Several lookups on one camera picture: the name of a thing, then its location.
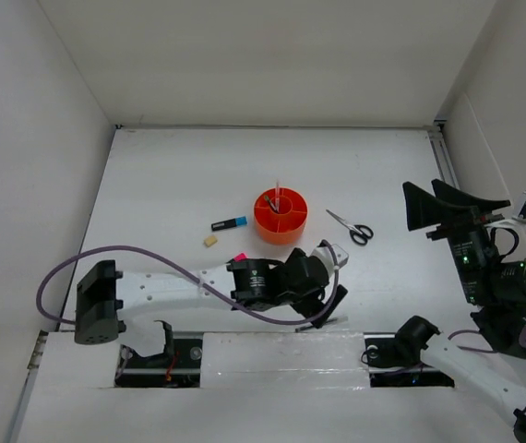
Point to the pink gel pen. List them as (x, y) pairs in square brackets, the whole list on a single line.
[(277, 194)]

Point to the black handled scissors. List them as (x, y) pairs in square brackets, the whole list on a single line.
[(360, 234)]

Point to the aluminium rail right side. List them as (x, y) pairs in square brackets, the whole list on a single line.
[(440, 149)]

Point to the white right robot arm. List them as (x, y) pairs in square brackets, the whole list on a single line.
[(492, 284)]

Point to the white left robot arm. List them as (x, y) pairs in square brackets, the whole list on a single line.
[(127, 307)]

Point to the blue highlighter marker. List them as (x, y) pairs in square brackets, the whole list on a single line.
[(229, 224)]

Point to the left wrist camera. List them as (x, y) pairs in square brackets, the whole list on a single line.
[(331, 256)]

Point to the orange round desk organizer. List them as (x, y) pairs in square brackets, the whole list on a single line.
[(286, 227)]

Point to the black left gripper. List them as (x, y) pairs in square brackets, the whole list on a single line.
[(308, 307)]

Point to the beige eraser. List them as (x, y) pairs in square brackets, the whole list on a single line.
[(210, 241)]

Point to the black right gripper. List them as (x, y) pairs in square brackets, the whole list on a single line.
[(449, 206)]

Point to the black pen refill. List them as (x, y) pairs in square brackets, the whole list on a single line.
[(271, 204)]

